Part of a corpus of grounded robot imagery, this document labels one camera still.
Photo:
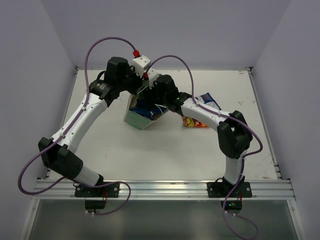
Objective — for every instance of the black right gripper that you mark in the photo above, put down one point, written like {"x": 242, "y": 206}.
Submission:
{"x": 149, "y": 93}

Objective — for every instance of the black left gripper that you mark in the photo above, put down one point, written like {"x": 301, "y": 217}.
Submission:
{"x": 136, "y": 85}

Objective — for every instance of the green patterned paper bag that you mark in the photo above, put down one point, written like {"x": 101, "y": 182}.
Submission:
{"x": 143, "y": 109}

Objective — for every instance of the orange Fox's fruits candy bag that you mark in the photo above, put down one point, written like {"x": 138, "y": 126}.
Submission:
{"x": 190, "y": 122}

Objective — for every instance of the blue chips bag back side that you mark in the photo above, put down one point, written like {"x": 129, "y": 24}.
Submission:
{"x": 207, "y": 99}

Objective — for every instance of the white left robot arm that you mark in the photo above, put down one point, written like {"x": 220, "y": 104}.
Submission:
{"x": 59, "y": 151}

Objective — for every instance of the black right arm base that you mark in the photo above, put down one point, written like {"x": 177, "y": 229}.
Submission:
{"x": 220, "y": 188}

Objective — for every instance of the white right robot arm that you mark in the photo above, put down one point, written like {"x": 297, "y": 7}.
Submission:
{"x": 234, "y": 137}

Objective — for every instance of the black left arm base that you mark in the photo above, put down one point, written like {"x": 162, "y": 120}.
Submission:
{"x": 96, "y": 198}

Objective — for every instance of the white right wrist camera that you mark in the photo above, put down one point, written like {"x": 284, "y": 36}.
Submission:
{"x": 152, "y": 77}

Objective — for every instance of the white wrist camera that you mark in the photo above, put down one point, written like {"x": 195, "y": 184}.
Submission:
{"x": 140, "y": 64}
{"x": 152, "y": 77}

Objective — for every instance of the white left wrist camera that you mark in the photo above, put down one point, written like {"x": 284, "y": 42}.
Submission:
{"x": 140, "y": 64}

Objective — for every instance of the aluminium front rail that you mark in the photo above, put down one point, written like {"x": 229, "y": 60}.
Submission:
{"x": 182, "y": 190}

